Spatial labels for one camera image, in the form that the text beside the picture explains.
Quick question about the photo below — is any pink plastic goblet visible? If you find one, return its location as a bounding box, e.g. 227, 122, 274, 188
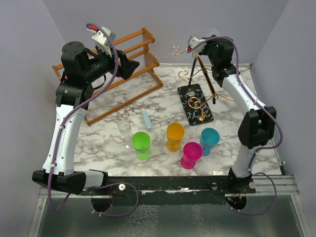
180, 142, 203, 169

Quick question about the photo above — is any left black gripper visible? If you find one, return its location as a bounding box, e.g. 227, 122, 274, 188
83, 44, 139, 82

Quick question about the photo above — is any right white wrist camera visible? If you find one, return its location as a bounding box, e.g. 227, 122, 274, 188
186, 34, 208, 55

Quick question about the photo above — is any green plastic goblet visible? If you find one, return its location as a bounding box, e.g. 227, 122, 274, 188
131, 131, 151, 160

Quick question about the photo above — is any blue plastic goblet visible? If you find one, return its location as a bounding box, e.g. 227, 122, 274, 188
199, 128, 220, 157

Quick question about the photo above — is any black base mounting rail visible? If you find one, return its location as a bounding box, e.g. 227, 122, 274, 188
81, 176, 255, 205

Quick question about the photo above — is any orange plastic goblet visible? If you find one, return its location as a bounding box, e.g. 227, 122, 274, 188
166, 122, 185, 152

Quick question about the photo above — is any wooden shelf rack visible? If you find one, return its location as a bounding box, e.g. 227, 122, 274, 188
53, 28, 163, 125

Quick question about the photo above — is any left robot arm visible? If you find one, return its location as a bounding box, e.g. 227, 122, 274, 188
32, 41, 140, 195

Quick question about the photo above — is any light blue nail file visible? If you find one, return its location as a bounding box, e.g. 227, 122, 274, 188
142, 111, 152, 130

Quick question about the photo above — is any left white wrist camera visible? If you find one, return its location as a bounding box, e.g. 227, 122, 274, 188
86, 24, 112, 57

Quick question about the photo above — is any gold wire glass rack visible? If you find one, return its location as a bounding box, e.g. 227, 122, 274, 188
177, 53, 233, 126

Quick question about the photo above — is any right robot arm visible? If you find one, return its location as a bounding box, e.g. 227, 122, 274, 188
202, 37, 277, 193

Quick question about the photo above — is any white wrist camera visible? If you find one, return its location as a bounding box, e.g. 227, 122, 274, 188
86, 24, 112, 57
186, 34, 208, 55

